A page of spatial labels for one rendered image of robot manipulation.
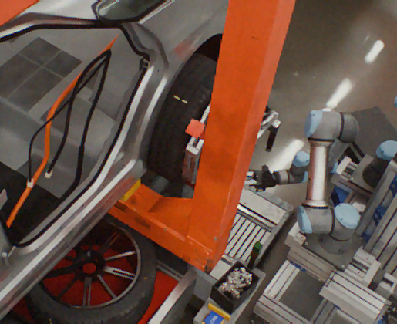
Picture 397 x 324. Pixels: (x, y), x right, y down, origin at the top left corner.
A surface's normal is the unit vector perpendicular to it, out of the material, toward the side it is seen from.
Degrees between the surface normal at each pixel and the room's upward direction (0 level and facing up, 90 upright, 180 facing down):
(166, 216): 90
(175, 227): 90
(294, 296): 0
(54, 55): 5
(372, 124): 0
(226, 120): 90
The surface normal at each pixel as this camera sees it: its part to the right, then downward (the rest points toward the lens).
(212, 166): -0.54, 0.60
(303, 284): 0.11, -0.65
